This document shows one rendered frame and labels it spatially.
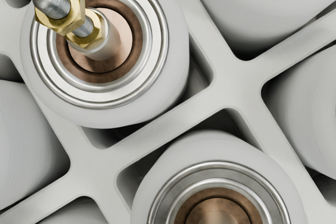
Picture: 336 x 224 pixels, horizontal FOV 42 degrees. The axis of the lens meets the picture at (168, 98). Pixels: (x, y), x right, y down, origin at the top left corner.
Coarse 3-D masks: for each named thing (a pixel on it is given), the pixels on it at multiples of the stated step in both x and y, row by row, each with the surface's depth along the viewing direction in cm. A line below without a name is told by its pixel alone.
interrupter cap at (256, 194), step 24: (192, 168) 23; (216, 168) 23; (240, 168) 23; (168, 192) 23; (192, 192) 23; (216, 192) 23; (240, 192) 23; (264, 192) 23; (168, 216) 23; (192, 216) 23; (240, 216) 23; (264, 216) 23; (288, 216) 22
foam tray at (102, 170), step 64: (0, 0) 31; (192, 0) 31; (0, 64) 34; (192, 64) 42; (256, 64) 30; (64, 128) 31; (128, 128) 42; (192, 128) 41; (256, 128) 30; (64, 192) 31; (128, 192) 33; (320, 192) 35
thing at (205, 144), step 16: (208, 128) 39; (176, 144) 28; (192, 144) 24; (208, 144) 24; (224, 144) 24; (240, 144) 24; (160, 160) 24; (176, 160) 24; (192, 160) 23; (240, 160) 23; (256, 160) 23; (272, 160) 24; (160, 176) 23; (272, 176) 23; (288, 176) 24; (144, 192) 24; (288, 192) 23; (144, 208) 23; (288, 208) 23
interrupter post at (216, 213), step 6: (216, 210) 23; (204, 216) 23; (210, 216) 22; (216, 216) 22; (222, 216) 22; (228, 216) 22; (204, 222) 22; (210, 222) 21; (216, 222) 21; (222, 222) 21; (228, 222) 21; (234, 222) 22
